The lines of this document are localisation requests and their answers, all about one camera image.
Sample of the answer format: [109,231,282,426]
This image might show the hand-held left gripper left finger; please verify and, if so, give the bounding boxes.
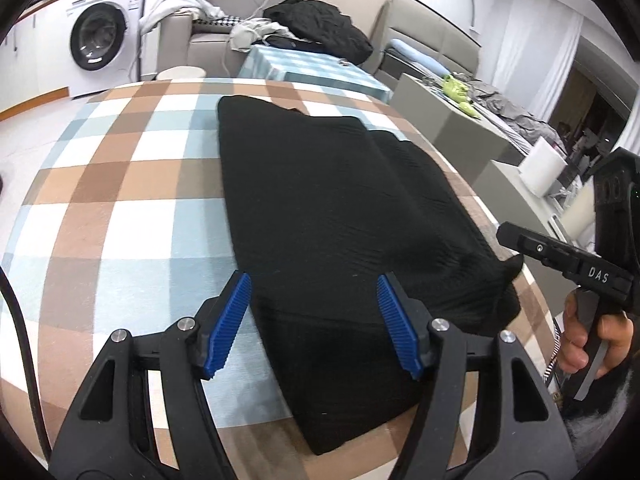
[47,270,252,480]

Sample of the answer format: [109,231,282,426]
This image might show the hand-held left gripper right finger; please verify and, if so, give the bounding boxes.
[376,272,578,480]

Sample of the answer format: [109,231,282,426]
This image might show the black knit sweater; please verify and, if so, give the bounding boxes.
[216,94,525,456]

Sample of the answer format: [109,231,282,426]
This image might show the person's right forearm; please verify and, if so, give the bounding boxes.
[560,360,640,471]

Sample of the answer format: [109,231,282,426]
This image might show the person's right hand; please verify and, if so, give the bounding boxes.
[556,291,638,381]

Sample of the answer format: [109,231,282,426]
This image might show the grey side table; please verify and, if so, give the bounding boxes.
[472,159,571,241]

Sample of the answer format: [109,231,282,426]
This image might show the grey bedding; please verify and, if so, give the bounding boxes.
[470,80,568,153]

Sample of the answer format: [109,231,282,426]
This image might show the brown checked tablecloth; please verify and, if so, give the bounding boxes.
[0,77,566,480]

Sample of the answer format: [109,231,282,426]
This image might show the grey cabinet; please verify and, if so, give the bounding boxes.
[390,72,531,181]

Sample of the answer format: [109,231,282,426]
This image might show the white curtain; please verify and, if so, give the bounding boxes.
[492,5,586,116]

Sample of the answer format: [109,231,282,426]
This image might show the green toy figure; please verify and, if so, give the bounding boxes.
[440,74,483,121]

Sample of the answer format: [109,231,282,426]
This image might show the white round stool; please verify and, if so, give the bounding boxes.
[157,65,207,81]

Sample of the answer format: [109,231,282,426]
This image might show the light blue pillow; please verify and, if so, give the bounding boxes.
[387,38,448,77]

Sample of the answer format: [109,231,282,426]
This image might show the beige upholstered headboard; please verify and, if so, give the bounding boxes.
[385,0,483,76]

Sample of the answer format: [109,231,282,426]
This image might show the blue checked tablecloth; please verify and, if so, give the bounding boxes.
[237,44,393,106]

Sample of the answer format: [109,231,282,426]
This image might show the grey sofa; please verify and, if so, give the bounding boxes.
[157,0,391,81]

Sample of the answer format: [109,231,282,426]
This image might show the white cloth pile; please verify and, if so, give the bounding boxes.
[229,20,286,53]

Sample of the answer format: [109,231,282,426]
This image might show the black bag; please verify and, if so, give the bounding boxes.
[262,35,326,53]

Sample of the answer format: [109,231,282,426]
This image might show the houndstooth pillow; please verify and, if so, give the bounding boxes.
[192,16,248,33]

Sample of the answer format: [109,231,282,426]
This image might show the black jacket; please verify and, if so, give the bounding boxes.
[262,0,375,66]

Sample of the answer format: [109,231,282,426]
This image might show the white washing machine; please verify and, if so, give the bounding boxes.
[62,0,151,98]

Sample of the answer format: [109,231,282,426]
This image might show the white cabinet with wooden top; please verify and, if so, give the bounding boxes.
[0,0,71,106]

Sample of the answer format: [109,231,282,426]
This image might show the black cable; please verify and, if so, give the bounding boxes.
[0,267,53,461]

